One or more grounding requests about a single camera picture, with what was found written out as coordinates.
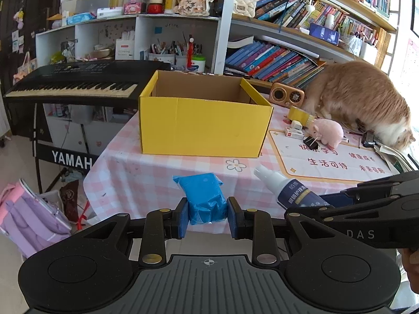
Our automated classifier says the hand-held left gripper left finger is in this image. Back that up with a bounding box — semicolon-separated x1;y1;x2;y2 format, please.
74;198;191;267

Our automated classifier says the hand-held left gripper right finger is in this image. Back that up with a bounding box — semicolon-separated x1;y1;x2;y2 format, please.
227;198;331;267

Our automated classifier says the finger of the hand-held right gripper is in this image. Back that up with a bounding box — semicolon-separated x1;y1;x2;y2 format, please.
319;170;419;207
285;191;419;226

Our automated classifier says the blue tissue packet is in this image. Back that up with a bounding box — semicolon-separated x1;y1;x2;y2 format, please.
172;172;229;226

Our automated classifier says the white and navy spray bottle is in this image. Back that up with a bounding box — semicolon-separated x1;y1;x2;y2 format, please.
253;165;332;210

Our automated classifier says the pink pig plush toy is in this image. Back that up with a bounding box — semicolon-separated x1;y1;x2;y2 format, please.
308;119;345;150

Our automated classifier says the yellow cardboard box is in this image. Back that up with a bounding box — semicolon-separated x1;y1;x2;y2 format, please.
139;70;274;158

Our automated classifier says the white staple box red label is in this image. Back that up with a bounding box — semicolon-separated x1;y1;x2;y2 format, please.
283;127;305;139

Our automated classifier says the yellow tape roll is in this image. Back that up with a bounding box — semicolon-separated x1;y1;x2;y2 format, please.
288;105;315;126

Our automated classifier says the person's right hand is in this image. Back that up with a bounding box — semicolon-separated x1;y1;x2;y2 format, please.
403;249;419;294

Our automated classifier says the stack of papers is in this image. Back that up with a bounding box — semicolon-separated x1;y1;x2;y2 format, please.
373;144;419;172

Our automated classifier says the white printed desk mat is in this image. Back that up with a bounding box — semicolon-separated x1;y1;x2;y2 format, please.
268;126;397;184

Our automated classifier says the orange fluffy cat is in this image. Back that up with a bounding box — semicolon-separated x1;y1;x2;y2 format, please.
303;60;416;149

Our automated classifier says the dark floor bag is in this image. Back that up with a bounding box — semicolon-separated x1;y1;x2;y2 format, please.
59;180;86;223

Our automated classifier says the white drawer cabinet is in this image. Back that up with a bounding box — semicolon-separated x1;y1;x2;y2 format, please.
44;105;135;156

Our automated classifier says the black keyboard stand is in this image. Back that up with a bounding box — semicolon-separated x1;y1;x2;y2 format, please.
31;103;95;194

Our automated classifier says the wooden retro radio speaker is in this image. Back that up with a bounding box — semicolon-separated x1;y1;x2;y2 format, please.
270;82;305;108

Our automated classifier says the white storage bin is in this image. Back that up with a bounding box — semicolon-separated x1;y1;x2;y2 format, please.
358;41;378;65

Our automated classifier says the purple and pink backpack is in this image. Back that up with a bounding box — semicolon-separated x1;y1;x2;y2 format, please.
0;178;73;259

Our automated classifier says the row of leaning colourful books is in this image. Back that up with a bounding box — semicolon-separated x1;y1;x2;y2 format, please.
224;39;324;89

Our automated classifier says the pen holder with pens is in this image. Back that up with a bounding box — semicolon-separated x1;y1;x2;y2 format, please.
149;37;175;63

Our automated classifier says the black electronic keyboard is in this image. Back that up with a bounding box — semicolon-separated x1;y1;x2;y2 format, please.
3;60;171;108

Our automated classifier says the white tissue box red label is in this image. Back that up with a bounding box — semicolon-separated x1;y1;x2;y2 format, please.
115;39;135;60

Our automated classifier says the wooden bookshelf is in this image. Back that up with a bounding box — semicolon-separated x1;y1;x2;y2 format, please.
226;0;401;82

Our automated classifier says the row of stacked mixed books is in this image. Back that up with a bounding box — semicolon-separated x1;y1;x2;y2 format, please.
253;0;387;44

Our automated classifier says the white cube shelf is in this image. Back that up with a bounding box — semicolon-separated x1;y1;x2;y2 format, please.
35;15;220;72

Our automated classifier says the white quilted pearl handbag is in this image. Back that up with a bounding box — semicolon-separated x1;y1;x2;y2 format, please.
232;0;257;17

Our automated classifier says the pink printed box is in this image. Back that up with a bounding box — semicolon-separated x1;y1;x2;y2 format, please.
124;2;147;15

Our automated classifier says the flat white box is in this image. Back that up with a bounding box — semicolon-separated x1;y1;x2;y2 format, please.
96;7;124;19

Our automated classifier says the blue wet wipes pack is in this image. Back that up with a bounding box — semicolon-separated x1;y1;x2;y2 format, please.
66;12;96;25

